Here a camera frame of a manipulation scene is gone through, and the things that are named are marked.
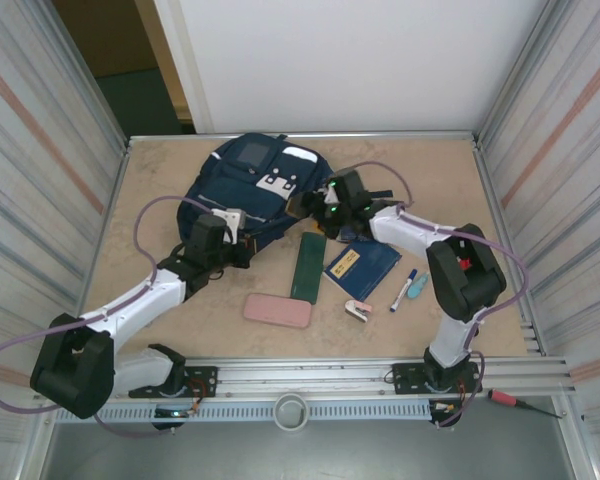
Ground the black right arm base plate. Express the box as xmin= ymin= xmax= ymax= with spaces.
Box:
xmin=390 ymin=362 xmax=482 ymax=396

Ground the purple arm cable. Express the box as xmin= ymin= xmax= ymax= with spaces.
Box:
xmin=347 ymin=160 xmax=530 ymax=429
xmin=0 ymin=196 xmax=216 ymax=439

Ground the pink pencil case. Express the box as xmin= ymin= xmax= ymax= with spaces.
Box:
xmin=243 ymin=293 xmax=312 ymax=331

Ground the aluminium table end rail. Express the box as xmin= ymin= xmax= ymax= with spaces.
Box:
xmin=128 ymin=130 xmax=481 ymax=145

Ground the slotted grey cable duct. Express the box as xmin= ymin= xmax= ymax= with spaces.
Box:
xmin=53 ymin=402 xmax=434 ymax=422

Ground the navy blue backpack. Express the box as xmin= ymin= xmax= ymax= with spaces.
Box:
xmin=176 ymin=132 xmax=395 ymax=257

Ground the green pencil case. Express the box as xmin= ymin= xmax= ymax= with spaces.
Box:
xmin=290 ymin=231 xmax=327 ymax=305

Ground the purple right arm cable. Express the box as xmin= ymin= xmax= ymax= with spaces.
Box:
xmin=347 ymin=160 xmax=530 ymax=429

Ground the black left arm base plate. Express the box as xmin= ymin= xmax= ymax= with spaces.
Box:
xmin=128 ymin=365 xmax=219 ymax=400

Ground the pink white stapler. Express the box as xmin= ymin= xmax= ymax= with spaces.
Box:
xmin=343 ymin=298 xmax=372 ymax=324

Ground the white door frame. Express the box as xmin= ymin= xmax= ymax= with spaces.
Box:
xmin=152 ymin=0 xmax=216 ymax=135

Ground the grey round pipe fitting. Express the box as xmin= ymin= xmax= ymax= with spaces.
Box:
xmin=273 ymin=393 xmax=310 ymax=430

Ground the teal correction tape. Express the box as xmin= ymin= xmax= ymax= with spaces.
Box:
xmin=407 ymin=272 xmax=430 ymax=301

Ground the blue white marker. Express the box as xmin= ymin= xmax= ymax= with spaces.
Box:
xmin=389 ymin=268 xmax=419 ymax=314

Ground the aluminium table side rail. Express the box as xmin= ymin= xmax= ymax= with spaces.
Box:
xmin=68 ymin=139 xmax=132 ymax=362
xmin=472 ymin=139 xmax=549 ymax=357

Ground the grey metal shelf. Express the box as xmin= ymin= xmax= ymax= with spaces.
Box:
xmin=39 ymin=419 xmax=581 ymax=480

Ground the navy blue book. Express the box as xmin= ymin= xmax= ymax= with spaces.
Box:
xmin=322 ymin=241 xmax=403 ymax=303

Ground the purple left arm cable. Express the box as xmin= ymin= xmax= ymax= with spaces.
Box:
xmin=0 ymin=196 xmax=216 ymax=439

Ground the red-handled screwdriver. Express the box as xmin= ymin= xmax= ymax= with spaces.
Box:
xmin=487 ymin=388 xmax=565 ymax=420

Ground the aluminium mounting rail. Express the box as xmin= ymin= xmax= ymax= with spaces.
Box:
xmin=38 ymin=353 xmax=580 ymax=402

